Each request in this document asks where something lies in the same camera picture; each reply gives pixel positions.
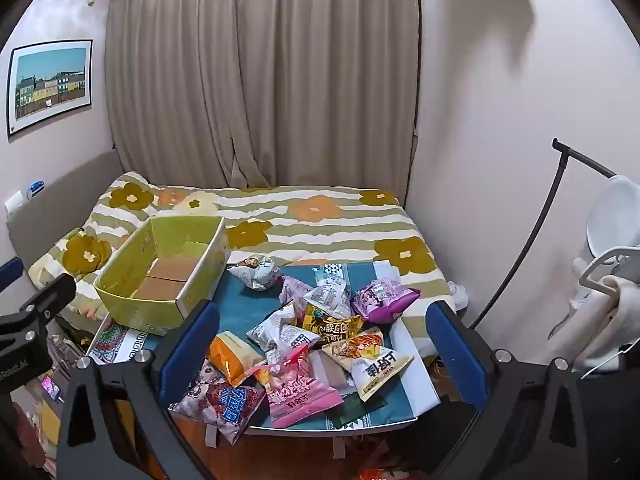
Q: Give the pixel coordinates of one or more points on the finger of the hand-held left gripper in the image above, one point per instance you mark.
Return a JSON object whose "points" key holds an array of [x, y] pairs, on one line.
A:
{"points": [[10, 271], [47, 300]]}

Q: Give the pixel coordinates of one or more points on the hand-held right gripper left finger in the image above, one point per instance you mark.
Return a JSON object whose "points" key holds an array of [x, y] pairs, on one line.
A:
{"points": [[192, 355]]}

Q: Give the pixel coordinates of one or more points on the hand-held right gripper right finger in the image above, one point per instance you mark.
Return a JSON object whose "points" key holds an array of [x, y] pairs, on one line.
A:
{"points": [[457, 355]]}

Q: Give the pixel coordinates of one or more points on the yellow green cardboard box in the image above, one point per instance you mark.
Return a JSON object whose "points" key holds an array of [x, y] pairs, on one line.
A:
{"points": [[165, 270]]}

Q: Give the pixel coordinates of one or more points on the dark green snack packet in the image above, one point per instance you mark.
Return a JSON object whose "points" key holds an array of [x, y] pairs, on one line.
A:
{"points": [[357, 410]]}

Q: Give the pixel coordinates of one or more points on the yellow brown snack packet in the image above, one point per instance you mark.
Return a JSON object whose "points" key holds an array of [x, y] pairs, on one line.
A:
{"points": [[332, 329]]}

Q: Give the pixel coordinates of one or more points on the dark red blue snack packet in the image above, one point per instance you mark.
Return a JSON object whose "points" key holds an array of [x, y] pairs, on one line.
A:
{"points": [[225, 400]]}

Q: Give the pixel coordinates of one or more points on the white crumpled cloth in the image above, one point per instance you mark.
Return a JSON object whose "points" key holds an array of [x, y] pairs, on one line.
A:
{"points": [[457, 294]]}

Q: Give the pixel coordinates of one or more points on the teal patterned tablecloth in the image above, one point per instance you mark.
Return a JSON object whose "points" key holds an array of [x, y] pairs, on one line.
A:
{"points": [[240, 310]]}

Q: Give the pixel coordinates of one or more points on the small blue white object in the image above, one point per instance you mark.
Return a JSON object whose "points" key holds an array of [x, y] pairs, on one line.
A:
{"points": [[35, 188]]}

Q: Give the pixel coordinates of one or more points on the white snack packet black print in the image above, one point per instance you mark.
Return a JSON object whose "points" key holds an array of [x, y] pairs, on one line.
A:
{"points": [[277, 332]]}

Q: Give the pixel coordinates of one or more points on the cream snack packet orange print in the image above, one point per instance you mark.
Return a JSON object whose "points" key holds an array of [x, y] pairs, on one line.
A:
{"points": [[367, 360]]}

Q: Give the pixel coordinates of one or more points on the grey bed headboard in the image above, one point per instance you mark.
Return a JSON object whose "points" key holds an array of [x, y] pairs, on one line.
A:
{"points": [[60, 195]]}

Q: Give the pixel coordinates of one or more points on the purple snack packet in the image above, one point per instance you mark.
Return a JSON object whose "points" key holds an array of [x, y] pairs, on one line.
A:
{"points": [[382, 302]]}

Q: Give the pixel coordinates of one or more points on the white grey crinkled snack packet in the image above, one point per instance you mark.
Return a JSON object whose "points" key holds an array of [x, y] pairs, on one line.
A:
{"points": [[257, 274]]}

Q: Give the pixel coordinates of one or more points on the small pink white snack packet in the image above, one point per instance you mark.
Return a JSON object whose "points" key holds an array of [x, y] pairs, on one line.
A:
{"points": [[295, 291]]}

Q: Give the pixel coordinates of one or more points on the floral striped pillow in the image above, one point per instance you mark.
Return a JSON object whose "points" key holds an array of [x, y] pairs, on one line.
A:
{"points": [[125, 197]]}

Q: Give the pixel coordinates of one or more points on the beige snack packet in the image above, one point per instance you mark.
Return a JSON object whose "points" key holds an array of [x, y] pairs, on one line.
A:
{"points": [[330, 375]]}

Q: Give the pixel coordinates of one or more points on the white snack packet grey print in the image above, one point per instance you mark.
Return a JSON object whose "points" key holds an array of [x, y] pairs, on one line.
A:
{"points": [[327, 296]]}

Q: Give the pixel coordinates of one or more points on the white plastic hanger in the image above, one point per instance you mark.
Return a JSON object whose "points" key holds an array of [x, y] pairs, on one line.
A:
{"points": [[600, 272]]}

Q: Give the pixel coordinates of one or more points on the patterned yellow storage box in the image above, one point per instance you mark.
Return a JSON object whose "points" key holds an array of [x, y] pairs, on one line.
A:
{"points": [[320, 230]]}

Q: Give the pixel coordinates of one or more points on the framed picture of houses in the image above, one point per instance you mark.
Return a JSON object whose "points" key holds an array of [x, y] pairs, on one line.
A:
{"points": [[50, 85]]}

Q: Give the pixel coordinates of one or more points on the white round object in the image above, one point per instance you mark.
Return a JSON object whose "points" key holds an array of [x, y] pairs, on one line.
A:
{"points": [[615, 215]]}

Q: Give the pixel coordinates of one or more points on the beige curtain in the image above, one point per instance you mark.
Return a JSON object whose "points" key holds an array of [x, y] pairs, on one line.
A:
{"points": [[260, 70]]}

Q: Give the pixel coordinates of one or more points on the white wall switch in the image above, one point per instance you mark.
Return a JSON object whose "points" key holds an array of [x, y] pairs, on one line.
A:
{"points": [[14, 202]]}

